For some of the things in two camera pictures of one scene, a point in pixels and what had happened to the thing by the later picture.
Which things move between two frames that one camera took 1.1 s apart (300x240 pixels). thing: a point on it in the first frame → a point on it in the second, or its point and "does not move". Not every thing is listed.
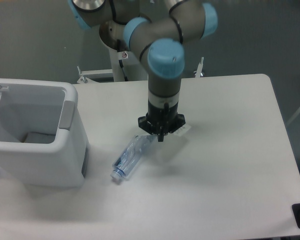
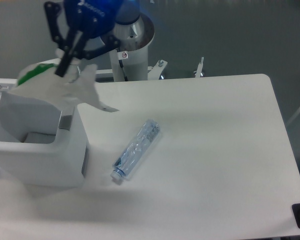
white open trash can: [37, 137] does not move
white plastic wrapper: [182, 130] → [77, 86]
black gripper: [162, 120] → [89, 18]
